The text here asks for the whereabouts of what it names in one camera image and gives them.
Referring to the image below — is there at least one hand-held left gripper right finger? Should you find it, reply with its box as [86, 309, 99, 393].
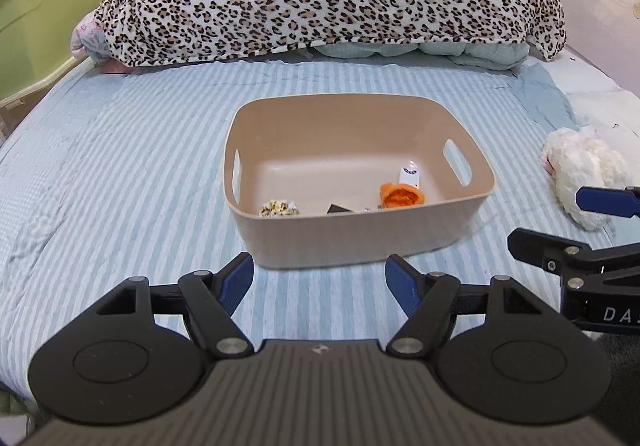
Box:
[384, 254, 547, 360]

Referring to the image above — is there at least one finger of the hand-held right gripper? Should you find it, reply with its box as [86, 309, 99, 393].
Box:
[507, 227, 603, 273]
[575, 185, 640, 220]

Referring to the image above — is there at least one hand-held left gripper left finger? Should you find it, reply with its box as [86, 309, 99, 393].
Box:
[95, 251, 255, 360]

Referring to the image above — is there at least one beige plastic storage basket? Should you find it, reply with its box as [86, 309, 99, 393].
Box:
[222, 93, 497, 270]

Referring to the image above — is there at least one floral white scrunchie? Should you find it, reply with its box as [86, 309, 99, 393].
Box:
[258, 199, 301, 217]

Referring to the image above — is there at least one orange sock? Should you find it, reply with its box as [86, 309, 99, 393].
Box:
[379, 182, 427, 210]

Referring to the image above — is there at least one blue and white patterned box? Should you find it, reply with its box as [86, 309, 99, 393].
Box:
[397, 165, 422, 189]

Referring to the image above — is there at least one white plush toy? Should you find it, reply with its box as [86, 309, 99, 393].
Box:
[540, 125, 635, 232]

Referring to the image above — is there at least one white mattress cover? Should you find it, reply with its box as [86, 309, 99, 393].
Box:
[540, 46, 640, 187]

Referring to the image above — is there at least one blue striped bed sheet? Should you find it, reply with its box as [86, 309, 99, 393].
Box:
[0, 57, 621, 394]

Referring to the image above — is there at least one pale headboard panel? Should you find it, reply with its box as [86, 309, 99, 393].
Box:
[520, 0, 640, 92]

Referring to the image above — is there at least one teal quilt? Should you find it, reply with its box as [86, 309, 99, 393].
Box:
[300, 40, 530, 73]

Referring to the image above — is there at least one pink cloth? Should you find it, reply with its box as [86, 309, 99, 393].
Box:
[70, 11, 132, 75]

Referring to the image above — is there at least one green cabinet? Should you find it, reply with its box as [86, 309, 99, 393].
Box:
[0, 0, 109, 113]

